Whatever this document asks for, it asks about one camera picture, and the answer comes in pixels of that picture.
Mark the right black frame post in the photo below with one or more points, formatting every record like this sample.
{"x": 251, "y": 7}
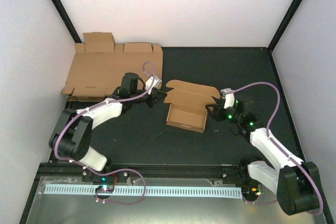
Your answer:
{"x": 293, "y": 7}

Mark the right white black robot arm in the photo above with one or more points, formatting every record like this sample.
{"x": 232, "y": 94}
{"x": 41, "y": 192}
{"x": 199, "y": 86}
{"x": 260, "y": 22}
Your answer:
{"x": 295, "y": 183}

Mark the white slotted cable duct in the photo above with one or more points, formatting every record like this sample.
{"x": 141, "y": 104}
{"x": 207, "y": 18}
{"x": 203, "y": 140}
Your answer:
{"x": 148, "y": 191}

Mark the black frame post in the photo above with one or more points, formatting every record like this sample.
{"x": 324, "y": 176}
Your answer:
{"x": 293, "y": 7}
{"x": 66, "y": 20}

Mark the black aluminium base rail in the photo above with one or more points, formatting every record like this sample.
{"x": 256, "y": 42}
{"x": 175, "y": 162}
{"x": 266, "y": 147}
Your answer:
{"x": 229, "y": 174}

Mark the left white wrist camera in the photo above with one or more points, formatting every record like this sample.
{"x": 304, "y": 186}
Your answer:
{"x": 153, "y": 82}

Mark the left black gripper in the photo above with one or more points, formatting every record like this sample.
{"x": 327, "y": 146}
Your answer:
{"x": 155, "y": 98}

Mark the left black frame post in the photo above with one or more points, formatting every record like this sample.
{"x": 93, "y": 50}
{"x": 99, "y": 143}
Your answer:
{"x": 66, "y": 20}

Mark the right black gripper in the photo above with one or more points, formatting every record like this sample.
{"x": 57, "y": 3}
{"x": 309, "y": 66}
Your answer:
{"x": 217, "y": 110}

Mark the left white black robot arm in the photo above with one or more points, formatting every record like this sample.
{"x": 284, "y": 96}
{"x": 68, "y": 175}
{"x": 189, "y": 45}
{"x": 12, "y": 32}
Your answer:
{"x": 71, "y": 137}

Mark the brown cardboard box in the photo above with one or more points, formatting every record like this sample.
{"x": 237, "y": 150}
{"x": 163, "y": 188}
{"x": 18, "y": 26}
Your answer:
{"x": 188, "y": 103}

